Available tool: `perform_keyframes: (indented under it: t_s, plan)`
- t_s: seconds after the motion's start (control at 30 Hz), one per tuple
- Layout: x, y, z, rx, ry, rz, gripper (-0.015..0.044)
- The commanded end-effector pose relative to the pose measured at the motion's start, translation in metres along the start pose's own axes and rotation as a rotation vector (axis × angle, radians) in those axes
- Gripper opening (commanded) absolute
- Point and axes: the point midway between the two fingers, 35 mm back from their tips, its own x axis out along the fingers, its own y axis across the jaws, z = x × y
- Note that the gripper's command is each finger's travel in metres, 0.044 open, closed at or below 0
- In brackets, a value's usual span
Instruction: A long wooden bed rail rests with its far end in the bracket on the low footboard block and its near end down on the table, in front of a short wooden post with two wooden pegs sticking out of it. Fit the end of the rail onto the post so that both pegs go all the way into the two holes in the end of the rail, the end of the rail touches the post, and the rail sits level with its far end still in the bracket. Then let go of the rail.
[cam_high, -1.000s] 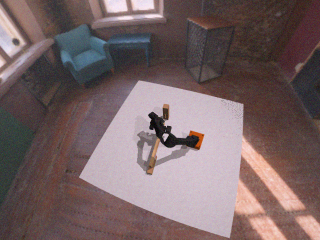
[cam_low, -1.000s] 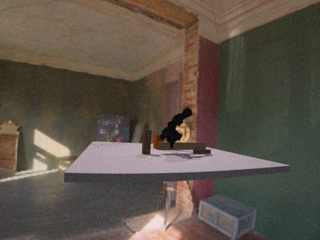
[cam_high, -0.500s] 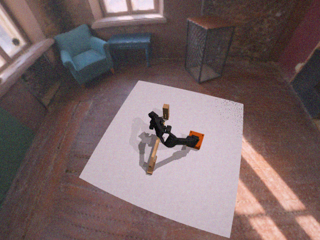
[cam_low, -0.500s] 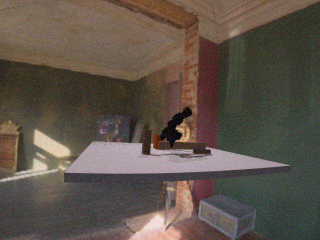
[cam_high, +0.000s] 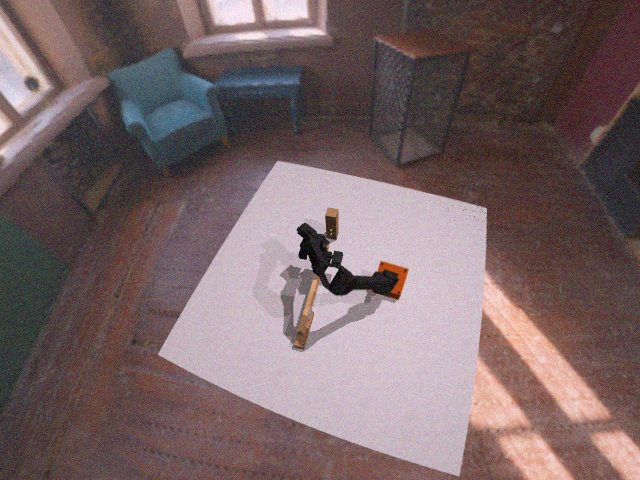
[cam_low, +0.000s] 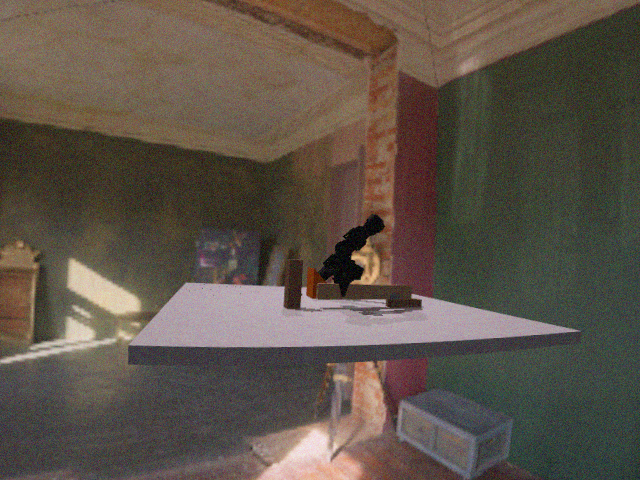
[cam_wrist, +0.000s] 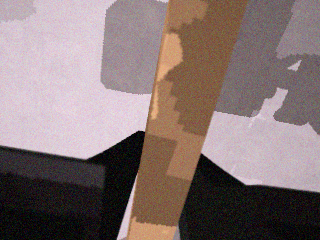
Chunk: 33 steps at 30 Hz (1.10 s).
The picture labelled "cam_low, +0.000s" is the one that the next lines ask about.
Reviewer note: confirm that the long brown wooden rail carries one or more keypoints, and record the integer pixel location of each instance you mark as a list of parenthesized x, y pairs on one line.
[(326, 291)]

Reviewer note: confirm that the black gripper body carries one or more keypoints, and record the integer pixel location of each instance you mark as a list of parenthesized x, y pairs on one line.
[(343, 269)]

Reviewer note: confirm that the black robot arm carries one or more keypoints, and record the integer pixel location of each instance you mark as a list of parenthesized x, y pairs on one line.
[(355, 240)]

